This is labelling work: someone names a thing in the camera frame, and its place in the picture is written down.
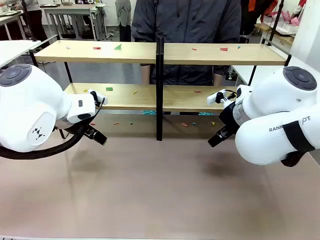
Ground white side table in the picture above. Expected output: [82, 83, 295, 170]
[231, 64, 282, 87]
[0, 39, 42, 69]

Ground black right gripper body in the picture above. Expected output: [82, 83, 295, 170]
[218, 101, 241, 137]

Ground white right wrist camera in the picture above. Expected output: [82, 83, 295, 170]
[206, 90, 228, 106]

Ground wooden shelf unit black frame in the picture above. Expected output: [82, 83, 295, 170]
[28, 37, 161, 141]
[159, 37, 293, 142]

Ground background work table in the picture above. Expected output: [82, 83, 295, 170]
[0, 8, 26, 41]

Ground person in dark grey jacket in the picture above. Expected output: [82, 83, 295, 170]
[131, 0, 242, 87]

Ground background person dark trousers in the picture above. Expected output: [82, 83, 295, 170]
[24, 0, 48, 42]

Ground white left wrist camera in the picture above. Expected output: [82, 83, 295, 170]
[87, 89, 109, 106]

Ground background person grey shirt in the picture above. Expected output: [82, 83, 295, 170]
[114, 0, 133, 43]

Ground red orange jacket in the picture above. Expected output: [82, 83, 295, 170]
[247, 0, 278, 23]

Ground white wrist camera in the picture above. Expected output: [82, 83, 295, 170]
[87, 89, 109, 106]
[206, 90, 228, 106]

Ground wood edged background table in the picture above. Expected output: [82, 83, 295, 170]
[254, 21, 300, 46]

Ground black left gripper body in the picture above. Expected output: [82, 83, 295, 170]
[83, 124, 97, 138]

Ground black strap on right arm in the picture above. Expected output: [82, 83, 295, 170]
[282, 119, 316, 154]

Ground person's left forearm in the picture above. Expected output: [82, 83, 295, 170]
[213, 72, 224, 87]

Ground pink paper sheet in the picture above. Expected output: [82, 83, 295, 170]
[281, 10, 301, 26]

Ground grey background desk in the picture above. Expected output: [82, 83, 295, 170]
[41, 3, 107, 41]

